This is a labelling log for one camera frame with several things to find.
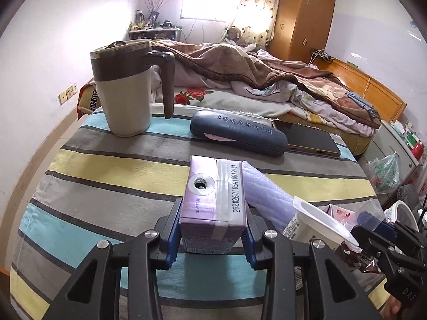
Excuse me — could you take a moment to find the person's right hand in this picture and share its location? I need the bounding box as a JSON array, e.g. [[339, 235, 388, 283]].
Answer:
[[380, 295, 406, 320]]

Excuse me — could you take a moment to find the white trash bin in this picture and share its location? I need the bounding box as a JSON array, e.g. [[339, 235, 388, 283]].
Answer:
[[383, 200, 421, 234]]

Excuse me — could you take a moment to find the dark snack wrapper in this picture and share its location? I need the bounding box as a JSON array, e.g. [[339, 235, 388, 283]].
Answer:
[[340, 243, 389, 275]]

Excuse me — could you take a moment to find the purple milk carton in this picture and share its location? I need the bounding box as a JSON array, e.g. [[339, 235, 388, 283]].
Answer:
[[179, 155, 249, 255]]

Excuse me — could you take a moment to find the grey nightstand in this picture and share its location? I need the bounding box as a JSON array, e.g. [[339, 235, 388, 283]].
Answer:
[[362, 120, 421, 204]]

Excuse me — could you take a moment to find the black grey office chair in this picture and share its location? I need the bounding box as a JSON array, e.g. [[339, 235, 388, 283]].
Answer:
[[397, 183, 427, 232]]

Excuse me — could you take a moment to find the brown blanket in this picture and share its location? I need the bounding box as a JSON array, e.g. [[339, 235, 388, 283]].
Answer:
[[152, 39, 382, 129]]

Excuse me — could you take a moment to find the wooden wardrobe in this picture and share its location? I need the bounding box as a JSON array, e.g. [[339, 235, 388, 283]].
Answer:
[[268, 0, 337, 64]]

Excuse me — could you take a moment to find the dark blue glasses case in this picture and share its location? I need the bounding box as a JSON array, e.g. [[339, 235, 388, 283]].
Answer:
[[190, 110, 288, 157]]

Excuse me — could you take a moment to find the white yogurt cup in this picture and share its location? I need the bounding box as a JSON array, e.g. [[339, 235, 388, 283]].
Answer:
[[282, 196, 359, 254]]

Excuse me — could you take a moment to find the shelf with cosmetics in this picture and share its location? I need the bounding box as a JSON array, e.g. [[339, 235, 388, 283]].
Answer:
[[128, 9, 183, 42]]

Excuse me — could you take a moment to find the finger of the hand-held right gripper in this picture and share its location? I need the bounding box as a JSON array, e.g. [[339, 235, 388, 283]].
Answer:
[[357, 211, 427, 257], [350, 225, 417, 275]]

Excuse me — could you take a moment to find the purple foam sleeve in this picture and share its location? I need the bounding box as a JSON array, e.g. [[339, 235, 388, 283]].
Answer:
[[242, 160, 306, 230]]

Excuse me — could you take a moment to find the window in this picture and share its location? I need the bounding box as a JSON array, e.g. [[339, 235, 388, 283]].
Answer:
[[180, 0, 241, 21]]

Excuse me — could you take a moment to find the wooden headboard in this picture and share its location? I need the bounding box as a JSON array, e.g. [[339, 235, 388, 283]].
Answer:
[[314, 51, 408, 122]]

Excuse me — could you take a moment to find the red white carton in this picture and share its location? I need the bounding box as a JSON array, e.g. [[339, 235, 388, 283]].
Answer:
[[323, 203, 356, 227]]

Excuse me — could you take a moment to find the black tablet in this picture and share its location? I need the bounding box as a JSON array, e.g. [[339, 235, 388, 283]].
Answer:
[[272, 120, 342, 157]]

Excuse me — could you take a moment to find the patterned curtain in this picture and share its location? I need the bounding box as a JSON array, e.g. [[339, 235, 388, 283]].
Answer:
[[218, 0, 281, 45]]

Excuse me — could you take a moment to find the bed with yellow skirt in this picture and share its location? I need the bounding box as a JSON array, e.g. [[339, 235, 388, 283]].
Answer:
[[77, 40, 382, 155]]

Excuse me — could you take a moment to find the floral bed sheet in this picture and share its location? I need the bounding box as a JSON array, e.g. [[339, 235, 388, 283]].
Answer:
[[150, 85, 294, 121]]

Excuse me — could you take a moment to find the wall socket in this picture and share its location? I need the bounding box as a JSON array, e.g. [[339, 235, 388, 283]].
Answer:
[[58, 83, 78, 105]]

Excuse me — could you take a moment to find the blue cloth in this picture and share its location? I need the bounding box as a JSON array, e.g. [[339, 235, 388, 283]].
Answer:
[[345, 91, 381, 119]]

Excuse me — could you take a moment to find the brown teddy bear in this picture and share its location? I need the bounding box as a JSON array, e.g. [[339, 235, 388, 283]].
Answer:
[[227, 27, 249, 47]]

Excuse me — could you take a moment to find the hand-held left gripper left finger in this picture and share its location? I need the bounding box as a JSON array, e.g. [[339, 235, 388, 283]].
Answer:
[[42, 200, 183, 320]]

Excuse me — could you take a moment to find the greenish plastic bag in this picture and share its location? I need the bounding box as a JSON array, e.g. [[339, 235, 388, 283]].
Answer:
[[367, 151, 402, 194]]

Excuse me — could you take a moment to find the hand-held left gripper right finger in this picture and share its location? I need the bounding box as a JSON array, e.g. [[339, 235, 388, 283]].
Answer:
[[245, 213, 382, 320]]

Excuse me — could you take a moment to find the white red plastic bag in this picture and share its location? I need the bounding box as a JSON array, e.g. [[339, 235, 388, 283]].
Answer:
[[417, 170, 427, 201]]

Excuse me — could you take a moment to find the beige brown lidded mug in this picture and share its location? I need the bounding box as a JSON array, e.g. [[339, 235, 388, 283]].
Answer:
[[90, 39, 176, 138]]

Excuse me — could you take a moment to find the red jar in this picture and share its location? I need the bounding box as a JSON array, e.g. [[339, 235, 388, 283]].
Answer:
[[412, 140, 426, 161]]

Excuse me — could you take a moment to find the green tissue pack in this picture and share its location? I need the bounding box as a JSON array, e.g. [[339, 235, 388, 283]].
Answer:
[[392, 122, 417, 141]]

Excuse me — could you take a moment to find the vase with purple branches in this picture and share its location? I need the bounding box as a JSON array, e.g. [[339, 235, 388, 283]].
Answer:
[[138, 0, 179, 21]]

